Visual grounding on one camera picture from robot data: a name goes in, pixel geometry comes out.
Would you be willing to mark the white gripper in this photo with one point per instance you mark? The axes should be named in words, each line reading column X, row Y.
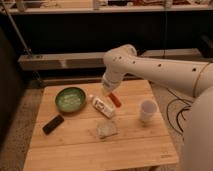
column 111, row 80

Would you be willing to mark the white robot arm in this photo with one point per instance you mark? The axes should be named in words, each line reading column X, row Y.
column 192, row 78

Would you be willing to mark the white ceramic cup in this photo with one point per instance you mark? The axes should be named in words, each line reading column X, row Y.
column 147, row 109

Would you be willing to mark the long wooden bench shelf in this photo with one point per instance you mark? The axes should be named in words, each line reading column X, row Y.
column 95, row 59

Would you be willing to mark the green bowl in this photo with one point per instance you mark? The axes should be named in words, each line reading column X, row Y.
column 70, row 99

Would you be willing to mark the wooden table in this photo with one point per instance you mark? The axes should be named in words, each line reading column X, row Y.
column 74, row 145

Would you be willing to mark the black remote control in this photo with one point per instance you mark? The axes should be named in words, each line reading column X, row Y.
column 53, row 124

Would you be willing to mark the metal tripod pole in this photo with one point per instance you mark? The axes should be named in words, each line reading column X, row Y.
column 27, row 50

